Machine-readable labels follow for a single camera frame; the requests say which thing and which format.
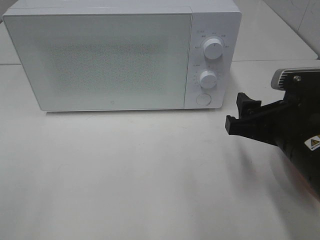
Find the round white door button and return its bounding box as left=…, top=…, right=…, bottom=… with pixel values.
left=196, top=93, right=212, bottom=106

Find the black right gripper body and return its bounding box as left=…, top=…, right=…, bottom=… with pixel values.
left=276, top=84, right=320, bottom=190

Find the upper white power knob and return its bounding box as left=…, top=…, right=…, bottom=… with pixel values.
left=202, top=36, right=224, bottom=60

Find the lower white timer knob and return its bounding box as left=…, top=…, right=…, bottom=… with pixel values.
left=199, top=70, right=218, bottom=89

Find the white microwave door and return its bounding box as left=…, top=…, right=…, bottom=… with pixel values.
left=4, top=14, right=191, bottom=112

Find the white microwave oven body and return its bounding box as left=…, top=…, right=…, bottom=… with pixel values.
left=2, top=0, right=242, bottom=112

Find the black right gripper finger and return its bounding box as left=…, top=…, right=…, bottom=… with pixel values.
left=225, top=114, right=278, bottom=145
left=236, top=92, right=288, bottom=120

